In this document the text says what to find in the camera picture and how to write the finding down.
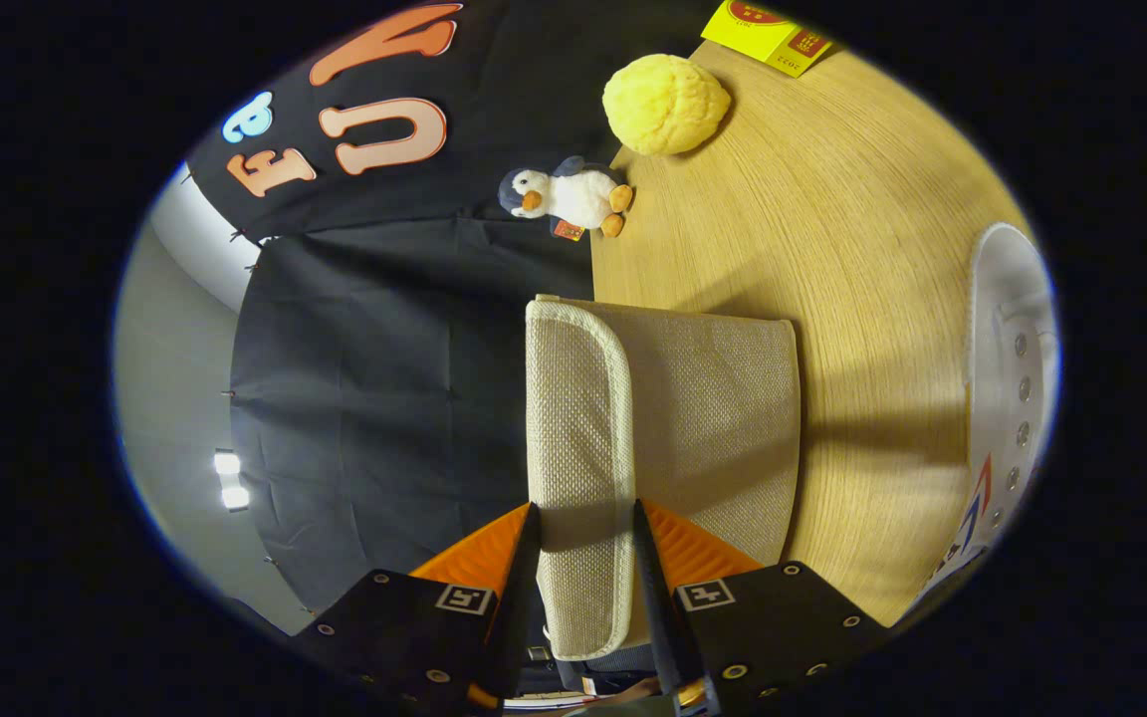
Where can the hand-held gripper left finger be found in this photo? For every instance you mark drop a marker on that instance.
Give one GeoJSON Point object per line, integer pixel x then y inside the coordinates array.
{"type": "Point", "coordinates": [519, 607]}

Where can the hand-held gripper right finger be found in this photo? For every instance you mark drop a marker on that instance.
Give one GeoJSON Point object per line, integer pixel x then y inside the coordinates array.
{"type": "Point", "coordinates": [663, 617]}

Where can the beige fabric storage box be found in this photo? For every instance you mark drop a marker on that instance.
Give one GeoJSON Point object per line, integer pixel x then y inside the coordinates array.
{"type": "Point", "coordinates": [723, 418]}

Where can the white canvas shoe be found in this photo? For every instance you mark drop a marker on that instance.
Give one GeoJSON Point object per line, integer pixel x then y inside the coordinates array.
{"type": "Point", "coordinates": [1007, 289]}

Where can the black backdrop cloth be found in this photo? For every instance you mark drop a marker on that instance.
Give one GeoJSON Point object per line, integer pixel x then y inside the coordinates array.
{"type": "Point", "coordinates": [384, 398]}

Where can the penguin plush toy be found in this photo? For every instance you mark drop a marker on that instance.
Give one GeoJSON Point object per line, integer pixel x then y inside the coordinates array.
{"type": "Point", "coordinates": [583, 194]}

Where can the yellow round plush ball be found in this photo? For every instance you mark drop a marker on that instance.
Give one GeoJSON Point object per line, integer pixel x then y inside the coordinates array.
{"type": "Point", "coordinates": [668, 105]}

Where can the yellow book with red circle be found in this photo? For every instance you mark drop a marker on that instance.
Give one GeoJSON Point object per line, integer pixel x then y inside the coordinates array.
{"type": "Point", "coordinates": [763, 35]}

